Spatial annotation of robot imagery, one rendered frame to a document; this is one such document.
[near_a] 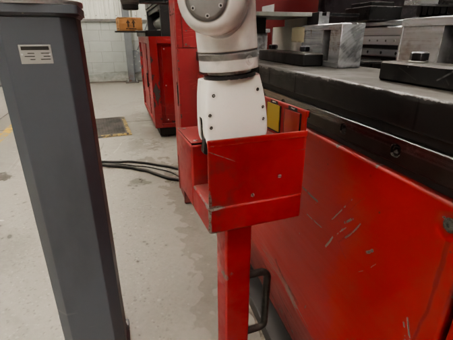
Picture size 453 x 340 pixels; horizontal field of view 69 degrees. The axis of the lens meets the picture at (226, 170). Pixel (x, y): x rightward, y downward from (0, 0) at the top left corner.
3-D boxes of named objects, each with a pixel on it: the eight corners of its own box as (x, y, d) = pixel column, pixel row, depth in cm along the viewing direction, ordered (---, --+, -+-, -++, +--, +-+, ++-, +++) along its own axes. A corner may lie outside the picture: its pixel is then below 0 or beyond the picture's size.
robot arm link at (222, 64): (245, 46, 51) (247, 66, 52) (191, 52, 49) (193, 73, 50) (271, 48, 44) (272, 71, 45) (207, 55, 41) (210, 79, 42)
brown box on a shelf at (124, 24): (114, 32, 308) (112, 17, 303) (143, 32, 315) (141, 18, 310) (114, 32, 281) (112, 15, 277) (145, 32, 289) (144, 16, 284)
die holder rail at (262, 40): (220, 50, 169) (220, 31, 165) (232, 50, 170) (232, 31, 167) (254, 56, 124) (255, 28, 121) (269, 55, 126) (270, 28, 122)
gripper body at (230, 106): (250, 60, 52) (253, 129, 56) (187, 68, 49) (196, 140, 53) (273, 63, 45) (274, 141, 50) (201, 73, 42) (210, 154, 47)
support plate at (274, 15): (199, 18, 95) (198, 15, 95) (282, 19, 101) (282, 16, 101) (213, 15, 79) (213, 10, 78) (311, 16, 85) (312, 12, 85)
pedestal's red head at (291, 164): (179, 184, 68) (174, 96, 61) (251, 174, 73) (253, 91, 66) (209, 235, 50) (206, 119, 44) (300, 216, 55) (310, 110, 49)
